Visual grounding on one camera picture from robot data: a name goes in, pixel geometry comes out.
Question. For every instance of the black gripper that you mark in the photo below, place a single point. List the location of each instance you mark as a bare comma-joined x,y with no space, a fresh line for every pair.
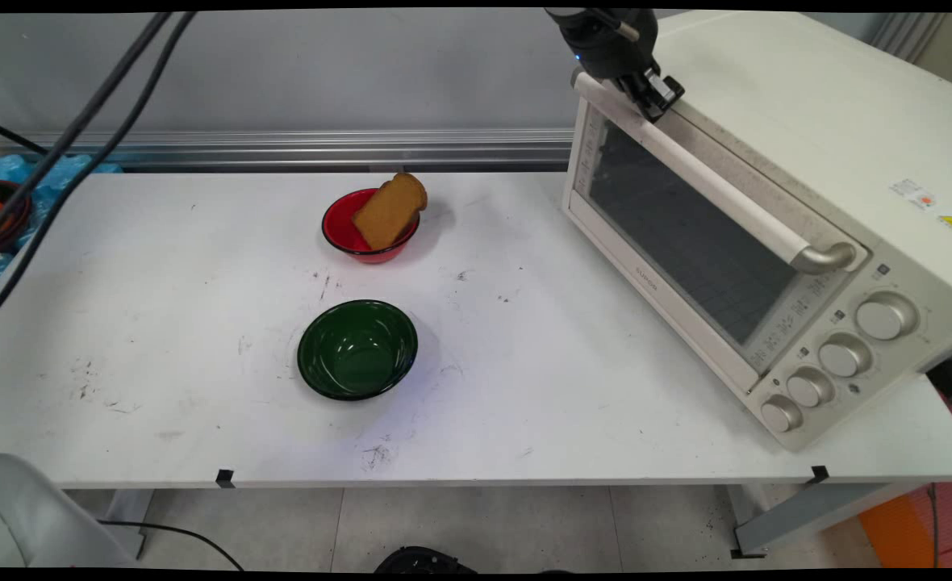
605,40

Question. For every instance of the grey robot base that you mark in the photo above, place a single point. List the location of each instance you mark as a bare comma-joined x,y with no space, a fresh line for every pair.
28,516

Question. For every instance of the cream toaster oven body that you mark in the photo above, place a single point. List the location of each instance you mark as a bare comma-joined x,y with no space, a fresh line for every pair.
774,89

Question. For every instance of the grey curtain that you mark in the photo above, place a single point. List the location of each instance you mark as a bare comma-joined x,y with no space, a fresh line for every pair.
903,32

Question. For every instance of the white label sticker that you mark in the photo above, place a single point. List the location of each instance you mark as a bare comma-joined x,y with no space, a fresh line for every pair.
913,194

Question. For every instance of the brown bread slice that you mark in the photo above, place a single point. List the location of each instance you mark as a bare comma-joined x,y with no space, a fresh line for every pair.
391,211

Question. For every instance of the large silver oven knob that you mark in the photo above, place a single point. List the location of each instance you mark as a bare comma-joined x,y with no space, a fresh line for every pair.
883,317

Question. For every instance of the red bowl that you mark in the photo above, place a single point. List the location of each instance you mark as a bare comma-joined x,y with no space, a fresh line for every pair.
339,231

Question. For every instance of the dark green bowl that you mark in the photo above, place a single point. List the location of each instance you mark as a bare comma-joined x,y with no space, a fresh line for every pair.
357,351

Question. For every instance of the grey slanted table leg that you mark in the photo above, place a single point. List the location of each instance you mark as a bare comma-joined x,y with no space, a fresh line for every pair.
815,512

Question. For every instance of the orange box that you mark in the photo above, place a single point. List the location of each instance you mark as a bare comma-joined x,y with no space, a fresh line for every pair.
899,532

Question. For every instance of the black object on floor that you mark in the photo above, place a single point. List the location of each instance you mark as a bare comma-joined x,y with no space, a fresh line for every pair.
421,561

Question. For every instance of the blue plastic bag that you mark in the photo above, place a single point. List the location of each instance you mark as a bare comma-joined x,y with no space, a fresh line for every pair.
8,169

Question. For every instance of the dark brown bowl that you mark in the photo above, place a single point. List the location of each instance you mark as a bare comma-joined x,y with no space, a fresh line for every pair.
0,194

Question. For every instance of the aluminium rail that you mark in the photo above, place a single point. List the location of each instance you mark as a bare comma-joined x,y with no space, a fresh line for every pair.
444,149

